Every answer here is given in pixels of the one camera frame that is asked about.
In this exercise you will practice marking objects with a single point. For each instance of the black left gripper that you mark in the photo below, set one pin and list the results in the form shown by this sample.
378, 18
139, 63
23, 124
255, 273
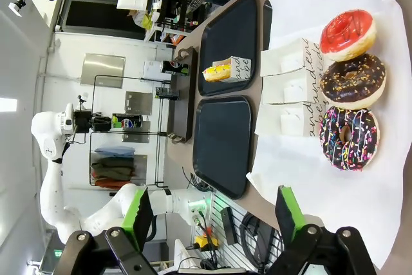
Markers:
83, 122

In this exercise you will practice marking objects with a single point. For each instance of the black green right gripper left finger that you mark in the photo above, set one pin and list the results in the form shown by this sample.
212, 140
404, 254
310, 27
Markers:
133, 215

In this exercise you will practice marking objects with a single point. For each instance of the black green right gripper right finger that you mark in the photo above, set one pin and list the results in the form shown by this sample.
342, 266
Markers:
289, 214

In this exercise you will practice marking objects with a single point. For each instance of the black Pepsi can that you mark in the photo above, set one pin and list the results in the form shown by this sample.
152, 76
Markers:
128, 122
175, 68

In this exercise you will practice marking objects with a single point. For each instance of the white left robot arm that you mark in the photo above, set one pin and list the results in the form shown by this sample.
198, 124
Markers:
80, 210

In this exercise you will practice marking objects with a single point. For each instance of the black metal clothes rack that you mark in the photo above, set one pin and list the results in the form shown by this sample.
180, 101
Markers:
93, 104

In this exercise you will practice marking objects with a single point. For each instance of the folded blue garment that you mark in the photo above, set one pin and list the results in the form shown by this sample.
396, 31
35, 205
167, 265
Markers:
116, 151

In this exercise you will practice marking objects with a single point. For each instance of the folded orange garment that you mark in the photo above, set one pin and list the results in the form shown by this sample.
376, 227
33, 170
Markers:
109, 183

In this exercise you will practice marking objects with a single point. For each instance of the folded dark green garment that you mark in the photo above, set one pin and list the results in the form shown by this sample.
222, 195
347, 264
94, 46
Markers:
112, 167

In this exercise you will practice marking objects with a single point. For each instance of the large white paper sheet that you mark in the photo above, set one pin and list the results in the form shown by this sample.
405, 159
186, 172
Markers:
322, 175

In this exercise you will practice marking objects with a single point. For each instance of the black rectangular box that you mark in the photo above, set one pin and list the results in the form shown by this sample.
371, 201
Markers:
229, 225

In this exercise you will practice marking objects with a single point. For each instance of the white slotted panel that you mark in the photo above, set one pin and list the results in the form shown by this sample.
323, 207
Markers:
238, 255

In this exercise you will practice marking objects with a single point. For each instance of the dark green-topped drink can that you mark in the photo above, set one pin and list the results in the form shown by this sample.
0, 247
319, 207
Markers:
167, 93

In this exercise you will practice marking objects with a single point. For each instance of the white cardboard box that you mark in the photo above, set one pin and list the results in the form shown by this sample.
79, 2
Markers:
151, 69

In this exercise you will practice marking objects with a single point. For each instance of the yellow emergency stop button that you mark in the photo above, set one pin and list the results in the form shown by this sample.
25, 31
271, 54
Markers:
206, 239

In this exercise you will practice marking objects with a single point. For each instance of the black plastic serving tray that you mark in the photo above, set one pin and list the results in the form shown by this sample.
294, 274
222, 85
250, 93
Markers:
231, 30
222, 146

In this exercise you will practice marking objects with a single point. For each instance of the chocolate donut rainbow sprinkles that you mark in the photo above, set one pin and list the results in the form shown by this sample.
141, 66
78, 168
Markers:
349, 138

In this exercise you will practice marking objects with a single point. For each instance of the yellow glazed sprinkle donut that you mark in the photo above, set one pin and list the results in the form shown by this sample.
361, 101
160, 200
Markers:
215, 72

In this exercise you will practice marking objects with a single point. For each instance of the black shelf cart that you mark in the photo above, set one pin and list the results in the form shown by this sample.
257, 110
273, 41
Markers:
180, 14

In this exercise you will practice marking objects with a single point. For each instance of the chocolate donut orange sprinkles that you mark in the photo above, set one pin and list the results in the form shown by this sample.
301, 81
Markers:
354, 81

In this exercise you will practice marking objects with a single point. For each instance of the red glazed donut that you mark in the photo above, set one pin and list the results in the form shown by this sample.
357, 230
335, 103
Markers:
349, 35

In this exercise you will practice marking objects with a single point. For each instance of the black tray under paper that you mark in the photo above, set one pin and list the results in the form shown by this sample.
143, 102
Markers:
266, 24

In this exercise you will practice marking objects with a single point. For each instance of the small metal wall plate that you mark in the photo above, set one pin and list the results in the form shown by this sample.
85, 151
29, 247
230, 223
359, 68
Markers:
139, 102
135, 136

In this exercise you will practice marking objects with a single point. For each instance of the large metal wall plate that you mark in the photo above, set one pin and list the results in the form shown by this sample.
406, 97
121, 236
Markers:
103, 70

